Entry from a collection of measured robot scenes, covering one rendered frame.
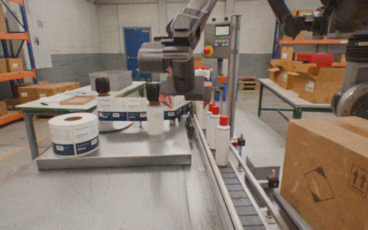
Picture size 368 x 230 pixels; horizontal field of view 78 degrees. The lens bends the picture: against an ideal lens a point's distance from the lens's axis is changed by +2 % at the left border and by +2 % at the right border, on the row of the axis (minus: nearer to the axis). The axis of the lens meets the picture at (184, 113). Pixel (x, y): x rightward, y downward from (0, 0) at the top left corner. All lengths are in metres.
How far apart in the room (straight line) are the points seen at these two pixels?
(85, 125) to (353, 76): 1.06
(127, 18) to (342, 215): 9.19
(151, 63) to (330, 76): 2.40
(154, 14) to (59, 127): 8.29
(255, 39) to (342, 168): 8.38
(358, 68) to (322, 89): 1.78
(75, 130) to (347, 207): 0.96
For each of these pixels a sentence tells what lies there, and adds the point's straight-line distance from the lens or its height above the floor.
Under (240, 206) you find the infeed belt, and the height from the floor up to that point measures 0.88.
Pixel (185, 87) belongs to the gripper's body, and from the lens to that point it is 0.57.
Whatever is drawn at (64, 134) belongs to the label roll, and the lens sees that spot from 1.10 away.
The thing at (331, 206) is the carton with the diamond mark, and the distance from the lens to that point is 0.71.
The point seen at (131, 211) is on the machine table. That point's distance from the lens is 0.82.
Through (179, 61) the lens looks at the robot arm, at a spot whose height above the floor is 1.31.
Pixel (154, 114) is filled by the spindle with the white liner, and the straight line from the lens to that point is 1.13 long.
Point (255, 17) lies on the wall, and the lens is 8.96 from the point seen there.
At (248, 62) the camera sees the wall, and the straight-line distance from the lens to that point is 8.90.
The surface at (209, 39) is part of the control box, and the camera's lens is 1.32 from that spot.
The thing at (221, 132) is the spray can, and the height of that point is 1.03.
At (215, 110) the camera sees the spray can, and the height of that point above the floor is 1.07.
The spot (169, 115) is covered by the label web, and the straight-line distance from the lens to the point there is 1.38.
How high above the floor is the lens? 1.33
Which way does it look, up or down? 16 degrees down
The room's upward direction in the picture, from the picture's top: straight up
